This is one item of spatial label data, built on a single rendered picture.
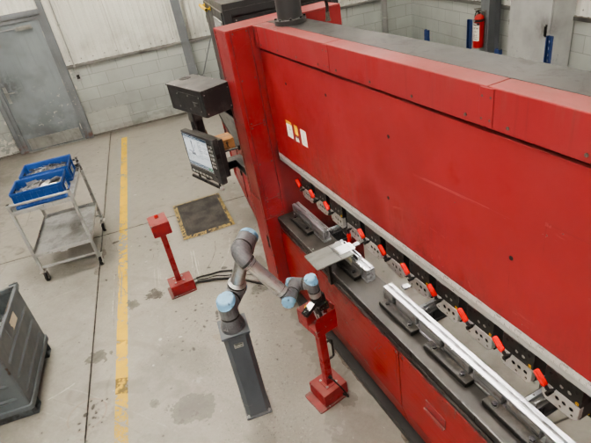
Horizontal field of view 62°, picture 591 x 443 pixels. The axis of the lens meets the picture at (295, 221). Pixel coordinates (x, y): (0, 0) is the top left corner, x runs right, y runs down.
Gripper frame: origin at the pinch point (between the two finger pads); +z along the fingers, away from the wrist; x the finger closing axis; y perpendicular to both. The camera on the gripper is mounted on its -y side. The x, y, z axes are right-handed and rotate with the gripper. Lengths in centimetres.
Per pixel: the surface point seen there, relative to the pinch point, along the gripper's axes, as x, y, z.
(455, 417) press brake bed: -96, 8, 2
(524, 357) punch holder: -122, 20, -54
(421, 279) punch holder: -61, 29, -51
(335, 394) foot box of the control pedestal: -4, -5, 66
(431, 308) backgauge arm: -47, 47, -8
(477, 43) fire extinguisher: 296, 526, 37
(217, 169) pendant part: 120, 13, -63
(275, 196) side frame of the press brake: 103, 44, -28
